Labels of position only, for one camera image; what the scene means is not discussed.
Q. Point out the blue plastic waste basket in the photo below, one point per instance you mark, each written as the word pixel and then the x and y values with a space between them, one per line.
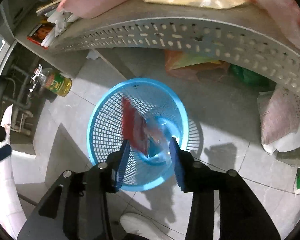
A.
pixel 148 114

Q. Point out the orange plastic bag on floor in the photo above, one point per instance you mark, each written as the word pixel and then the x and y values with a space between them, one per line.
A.
pixel 187 65

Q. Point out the red snack bag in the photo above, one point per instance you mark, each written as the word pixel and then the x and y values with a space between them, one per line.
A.
pixel 145 136

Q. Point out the perforated metal shelf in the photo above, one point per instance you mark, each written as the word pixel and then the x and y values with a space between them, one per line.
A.
pixel 245 36

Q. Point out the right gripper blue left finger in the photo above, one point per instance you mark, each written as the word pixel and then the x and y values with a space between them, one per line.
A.
pixel 120 166

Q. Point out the pink white sack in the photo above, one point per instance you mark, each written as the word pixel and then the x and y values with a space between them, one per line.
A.
pixel 279 112

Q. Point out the red box on shelf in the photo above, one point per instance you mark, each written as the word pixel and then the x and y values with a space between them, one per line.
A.
pixel 43 34

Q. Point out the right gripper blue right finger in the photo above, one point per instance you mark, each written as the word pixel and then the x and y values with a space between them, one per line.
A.
pixel 176 157

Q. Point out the yellow cooking oil bottle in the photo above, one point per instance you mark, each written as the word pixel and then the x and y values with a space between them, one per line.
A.
pixel 51 80

